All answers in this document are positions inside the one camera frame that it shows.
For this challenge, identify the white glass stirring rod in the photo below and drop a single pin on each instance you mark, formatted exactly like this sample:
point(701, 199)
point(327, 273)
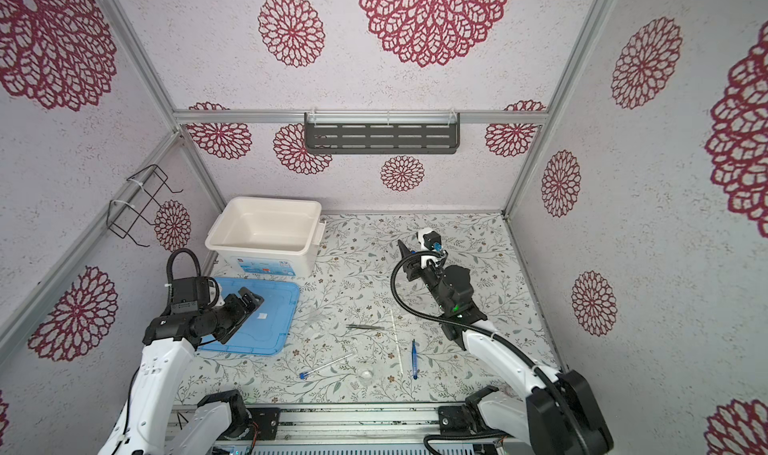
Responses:
point(397, 343)

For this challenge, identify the blue pen dropper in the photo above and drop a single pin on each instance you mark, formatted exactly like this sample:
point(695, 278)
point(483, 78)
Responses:
point(414, 360)

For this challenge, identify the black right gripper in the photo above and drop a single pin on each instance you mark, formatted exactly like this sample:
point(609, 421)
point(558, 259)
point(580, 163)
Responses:
point(411, 267)

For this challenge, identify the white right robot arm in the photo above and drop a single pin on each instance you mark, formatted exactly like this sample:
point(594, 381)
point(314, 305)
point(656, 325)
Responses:
point(553, 412)

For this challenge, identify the grey wall shelf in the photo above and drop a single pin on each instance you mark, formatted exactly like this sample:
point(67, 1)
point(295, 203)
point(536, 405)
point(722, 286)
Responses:
point(389, 134)

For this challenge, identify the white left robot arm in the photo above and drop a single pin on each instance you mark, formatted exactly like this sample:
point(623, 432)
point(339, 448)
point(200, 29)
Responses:
point(172, 342)

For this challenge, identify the blue plastic bin lid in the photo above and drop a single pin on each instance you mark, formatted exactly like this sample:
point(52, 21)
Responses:
point(265, 332)

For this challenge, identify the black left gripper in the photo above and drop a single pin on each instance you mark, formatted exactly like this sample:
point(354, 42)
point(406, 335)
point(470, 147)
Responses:
point(242, 310)

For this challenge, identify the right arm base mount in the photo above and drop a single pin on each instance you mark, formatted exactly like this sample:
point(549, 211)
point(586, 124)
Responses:
point(461, 420)

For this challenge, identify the black wire wall rack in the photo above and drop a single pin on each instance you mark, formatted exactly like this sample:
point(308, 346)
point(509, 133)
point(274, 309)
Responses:
point(124, 214)

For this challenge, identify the metal tweezers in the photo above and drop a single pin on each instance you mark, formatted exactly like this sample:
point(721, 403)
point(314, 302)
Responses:
point(365, 327)

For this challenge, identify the white plastic storage bin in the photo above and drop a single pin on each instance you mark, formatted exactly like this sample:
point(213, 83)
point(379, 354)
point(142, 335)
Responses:
point(268, 236)

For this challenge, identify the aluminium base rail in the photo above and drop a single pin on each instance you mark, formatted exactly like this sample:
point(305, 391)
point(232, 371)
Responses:
point(359, 424)

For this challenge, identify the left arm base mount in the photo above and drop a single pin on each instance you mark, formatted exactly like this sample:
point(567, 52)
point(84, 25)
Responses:
point(260, 424)

